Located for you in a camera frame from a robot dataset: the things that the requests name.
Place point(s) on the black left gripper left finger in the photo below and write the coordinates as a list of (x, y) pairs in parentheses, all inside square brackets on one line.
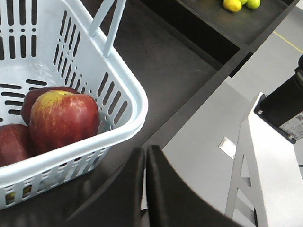
[(111, 195)]

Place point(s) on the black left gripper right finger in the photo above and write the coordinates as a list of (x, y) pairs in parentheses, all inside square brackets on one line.
[(171, 202)]

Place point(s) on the dark red apple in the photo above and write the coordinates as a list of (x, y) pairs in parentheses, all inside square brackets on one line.
[(59, 118), (15, 144), (33, 95)]

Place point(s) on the light blue plastic basket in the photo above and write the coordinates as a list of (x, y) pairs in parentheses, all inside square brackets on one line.
[(47, 43)]

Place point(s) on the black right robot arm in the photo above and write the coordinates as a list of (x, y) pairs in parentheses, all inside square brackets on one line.
[(283, 108)]

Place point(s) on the metal floor plate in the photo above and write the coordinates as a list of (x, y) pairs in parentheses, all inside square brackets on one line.
[(228, 147)]

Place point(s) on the black wooden fruit display stand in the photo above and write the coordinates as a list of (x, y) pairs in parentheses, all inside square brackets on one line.
[(179, 50)]

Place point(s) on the yellow lemon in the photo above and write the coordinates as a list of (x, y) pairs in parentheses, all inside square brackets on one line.
[(232, 5)]

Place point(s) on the green apple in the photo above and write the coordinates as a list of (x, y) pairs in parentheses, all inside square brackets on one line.
[(253, 4)]

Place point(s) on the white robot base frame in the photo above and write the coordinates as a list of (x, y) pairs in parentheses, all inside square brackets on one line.
[(266, 183)]

